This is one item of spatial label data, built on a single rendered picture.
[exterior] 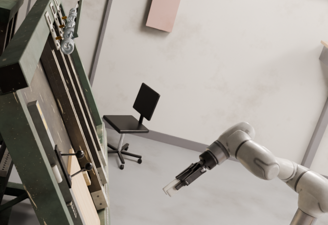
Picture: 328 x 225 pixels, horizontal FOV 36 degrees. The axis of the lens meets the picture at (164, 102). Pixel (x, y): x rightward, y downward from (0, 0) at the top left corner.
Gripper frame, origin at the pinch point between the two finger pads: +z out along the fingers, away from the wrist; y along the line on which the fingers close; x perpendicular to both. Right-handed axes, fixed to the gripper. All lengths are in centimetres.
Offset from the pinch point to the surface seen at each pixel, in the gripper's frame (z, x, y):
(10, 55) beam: 21, 77, -2
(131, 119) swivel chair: -59, -16, 364
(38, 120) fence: 27, 52, 21
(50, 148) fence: 29, 39, 25
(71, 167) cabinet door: 27, 23, 60
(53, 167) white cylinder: 33, 32, 25
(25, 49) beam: 15, 77, 1
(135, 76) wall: -102, 16, 411
